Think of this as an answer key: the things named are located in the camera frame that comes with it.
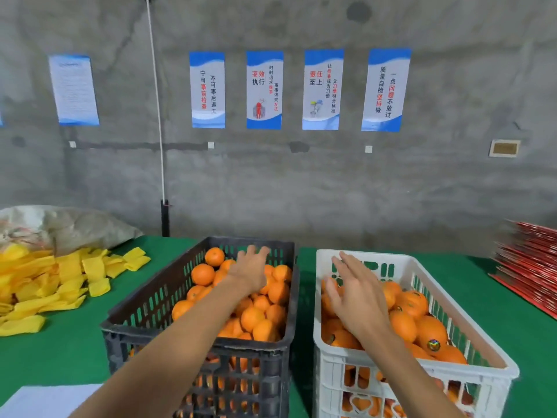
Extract white printed paper sheet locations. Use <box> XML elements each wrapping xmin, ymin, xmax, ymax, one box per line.
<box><xmin>0</xmin><ymin>384</ymin><xmax>104</xmax><ymax>418</ymax></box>

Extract beige woven sack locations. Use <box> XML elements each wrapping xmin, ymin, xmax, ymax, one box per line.
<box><xmin>0</xmin><ymin>204</ymin><xmax>144</xmax><ymax>256</ymax></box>

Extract person's right forearm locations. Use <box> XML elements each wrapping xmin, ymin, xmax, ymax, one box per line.
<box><xmin>361</xmin><ymin>330</ymin><xmax>466</xmax><ymax>418</ymax></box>

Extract white pole with black base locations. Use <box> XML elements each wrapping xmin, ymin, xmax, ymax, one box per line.
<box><xmin>143</xmin><ymin>0</ymin><xmax>172</xmax><ymax>237</ymax></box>

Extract person's left forearm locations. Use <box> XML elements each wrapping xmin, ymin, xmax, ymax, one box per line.
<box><xmin>70</xmin><ymin>278</ymin><xmax>254</xmax><ymax>418</ymax></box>

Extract white notice with blue border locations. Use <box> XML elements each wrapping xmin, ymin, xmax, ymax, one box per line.
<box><xmin>48</xmin><ymin>55</ymin><xmax>101</xmax><ymax>127</ymax></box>

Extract heap of labelled oranges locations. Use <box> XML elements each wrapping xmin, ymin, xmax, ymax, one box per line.
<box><xmin>320</xmin><ymin>276</ymin><xmax>475</xmax><ymax>418</ymax></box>

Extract beige wall plate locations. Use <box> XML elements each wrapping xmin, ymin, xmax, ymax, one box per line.
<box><xmin>489</xmin><ymin>139</ymin><xmax>522</xmax><ymax>158</ymax></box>

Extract pile of yellow bags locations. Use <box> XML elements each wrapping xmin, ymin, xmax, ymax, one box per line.
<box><xmin>0</xmin><ymin>243</ymin><xmax>151</xmax><ymax>338</ymax></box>

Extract blue white wall poster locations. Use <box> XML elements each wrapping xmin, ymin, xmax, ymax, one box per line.
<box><xmin>189</xmin><ymin>52</ymin><xmax>226</xmax><ymax>129</ymax></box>
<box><xmin>361</xmin><ymin>48</ymin><xmax>414</xmax><ymax>133</ymax></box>
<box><xmin>302</xmin><ymin>49</ymin><xmax>345</xmax><ymax>131</ymax></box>
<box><xmin>245</xmin><ymin>51</ymin><xmax>285</xmax><ymax>131</ymax></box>

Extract stack of red cardboard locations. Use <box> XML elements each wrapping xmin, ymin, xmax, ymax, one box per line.
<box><xmin>490</xmin><ymin>220</ymin><xmax>557</xmax><ymax>320</ymax></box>

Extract green felt table cover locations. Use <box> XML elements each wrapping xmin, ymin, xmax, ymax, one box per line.
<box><xmin>0</xmin><ymin>235</ymin><xmax>557</xmax><ymax>418</ymax></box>

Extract black plastic crate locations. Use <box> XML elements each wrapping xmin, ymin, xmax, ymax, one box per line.
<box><xmin>100</xmin><ymin>236</ymin><xmax>302</xmax><ymax>418</ymax></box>

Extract person's left hand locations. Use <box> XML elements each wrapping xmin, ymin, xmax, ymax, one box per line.
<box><xmin>228</xmin><ymin>245</ymin><xmax>273</xmax><ymax>297</ymax></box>

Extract white plastic crate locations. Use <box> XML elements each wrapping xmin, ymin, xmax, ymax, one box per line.
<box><xmin>312</xmin><ymin>248</ymin><xmax>522</xmax><ymax>418</ymax></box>

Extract person's right hand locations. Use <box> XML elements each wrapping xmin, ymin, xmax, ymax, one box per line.
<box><xmin>324</xmin><ymin>250</ymin><xmax>393</xmax><ymax>345</ymax></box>

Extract pile of oranges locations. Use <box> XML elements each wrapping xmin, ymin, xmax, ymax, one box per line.
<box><xmin>169</xmin><ymin>246</ymin><xmax>292</xmax><ymax>406</ymax></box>

